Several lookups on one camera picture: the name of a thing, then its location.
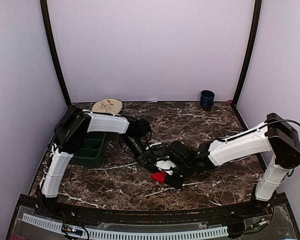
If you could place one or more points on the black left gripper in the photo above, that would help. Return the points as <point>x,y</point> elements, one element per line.
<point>146,156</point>

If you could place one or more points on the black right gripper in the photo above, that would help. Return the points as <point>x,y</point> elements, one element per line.
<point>177,184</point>

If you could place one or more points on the red Santa Christmas sock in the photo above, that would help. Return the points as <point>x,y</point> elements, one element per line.
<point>159,177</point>

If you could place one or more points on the green plastic divider tray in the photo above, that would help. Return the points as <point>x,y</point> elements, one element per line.
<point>92,151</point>

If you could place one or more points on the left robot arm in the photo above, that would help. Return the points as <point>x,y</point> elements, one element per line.
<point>70,134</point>

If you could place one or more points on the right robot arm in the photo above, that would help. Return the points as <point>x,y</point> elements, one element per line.
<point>274,135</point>

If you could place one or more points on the beige decorated plate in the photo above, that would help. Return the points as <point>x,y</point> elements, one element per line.
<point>108,105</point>

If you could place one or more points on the dark blue mug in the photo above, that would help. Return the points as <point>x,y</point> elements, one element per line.
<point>207,99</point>

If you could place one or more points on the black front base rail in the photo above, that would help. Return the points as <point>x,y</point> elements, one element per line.
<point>229,214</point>

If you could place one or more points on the white slotted cable duct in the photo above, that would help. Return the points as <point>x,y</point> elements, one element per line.
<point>73,231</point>

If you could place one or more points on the left black frame post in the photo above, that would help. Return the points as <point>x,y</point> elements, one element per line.
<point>53,51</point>

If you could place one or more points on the black frame post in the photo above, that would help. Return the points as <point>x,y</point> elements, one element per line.
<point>53,51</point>
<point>249,51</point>

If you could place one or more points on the right black frame post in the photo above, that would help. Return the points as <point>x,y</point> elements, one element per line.
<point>249,51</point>

